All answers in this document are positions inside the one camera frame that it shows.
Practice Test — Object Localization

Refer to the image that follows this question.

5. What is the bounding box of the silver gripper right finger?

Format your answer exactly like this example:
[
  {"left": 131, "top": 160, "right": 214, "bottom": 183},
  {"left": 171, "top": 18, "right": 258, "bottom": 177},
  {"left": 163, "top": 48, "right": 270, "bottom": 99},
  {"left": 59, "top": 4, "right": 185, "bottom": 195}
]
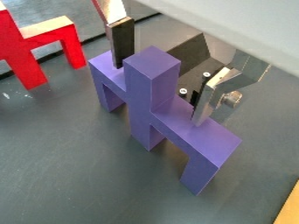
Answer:
[{"left": 191, "top": 52, "right": 271, "bottom": 126}]

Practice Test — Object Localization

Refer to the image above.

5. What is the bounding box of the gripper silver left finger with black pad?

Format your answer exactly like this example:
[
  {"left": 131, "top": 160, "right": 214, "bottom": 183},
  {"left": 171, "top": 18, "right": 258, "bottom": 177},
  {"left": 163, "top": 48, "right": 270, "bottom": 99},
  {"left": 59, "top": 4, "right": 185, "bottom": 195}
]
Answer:
[{"left": 91, "top": 0, "right": 135, "bottom": 68}]

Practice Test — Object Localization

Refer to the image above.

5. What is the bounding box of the purple three-legged block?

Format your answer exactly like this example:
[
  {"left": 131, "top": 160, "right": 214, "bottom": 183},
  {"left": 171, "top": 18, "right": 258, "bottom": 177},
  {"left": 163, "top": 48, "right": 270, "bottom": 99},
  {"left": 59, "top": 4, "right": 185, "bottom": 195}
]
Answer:
[{"left": 89, "top": 46, "right": 241, "bottom": 194}]

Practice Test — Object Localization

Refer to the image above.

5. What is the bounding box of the yellow slotted board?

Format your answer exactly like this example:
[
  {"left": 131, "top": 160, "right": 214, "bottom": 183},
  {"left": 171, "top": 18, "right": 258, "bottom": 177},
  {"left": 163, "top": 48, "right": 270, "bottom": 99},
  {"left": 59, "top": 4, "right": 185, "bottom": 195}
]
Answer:
[{"left": 274, "top": 180, "right": 299, "bottom": 224}]

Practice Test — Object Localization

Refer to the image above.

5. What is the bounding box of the red three-legged block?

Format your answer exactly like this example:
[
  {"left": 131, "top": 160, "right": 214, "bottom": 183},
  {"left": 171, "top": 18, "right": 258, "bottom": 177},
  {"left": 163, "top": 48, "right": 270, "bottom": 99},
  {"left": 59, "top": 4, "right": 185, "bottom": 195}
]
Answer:
[{"left": 0, "top": 7, "right": 87, "bottom": 89}]

